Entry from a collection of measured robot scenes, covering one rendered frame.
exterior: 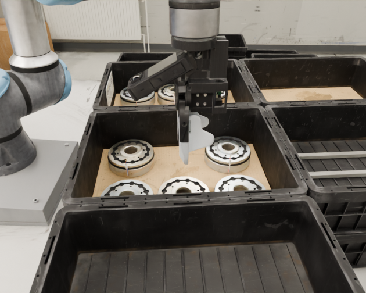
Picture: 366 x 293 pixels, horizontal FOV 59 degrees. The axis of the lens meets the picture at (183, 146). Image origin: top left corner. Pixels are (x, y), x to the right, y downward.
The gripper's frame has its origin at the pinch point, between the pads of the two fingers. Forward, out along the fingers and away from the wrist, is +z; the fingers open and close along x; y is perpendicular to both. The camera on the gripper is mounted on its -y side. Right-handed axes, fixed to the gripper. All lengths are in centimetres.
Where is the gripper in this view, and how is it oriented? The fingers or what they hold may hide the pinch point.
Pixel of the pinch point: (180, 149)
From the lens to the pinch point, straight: 59.7
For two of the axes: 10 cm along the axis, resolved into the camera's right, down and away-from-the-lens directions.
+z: 0.0, 8.6, 5.0
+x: -0.6, -5.0, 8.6
